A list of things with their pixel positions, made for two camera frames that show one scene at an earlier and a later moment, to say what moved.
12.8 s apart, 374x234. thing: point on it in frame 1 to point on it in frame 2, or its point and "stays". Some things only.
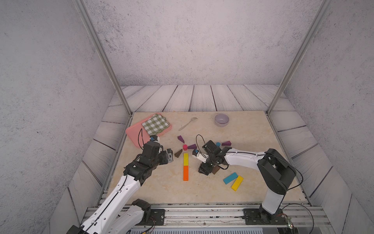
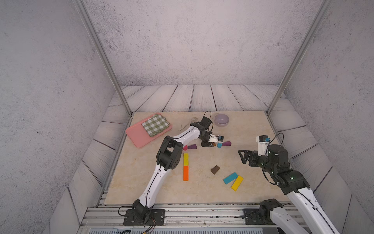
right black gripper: (204, 169) to (254, 154)
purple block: (227, 143) stays
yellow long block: (186, 159) stays
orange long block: (185, 173) stays
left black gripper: (165, 160) to (206, 144)
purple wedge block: (192, 146) stays
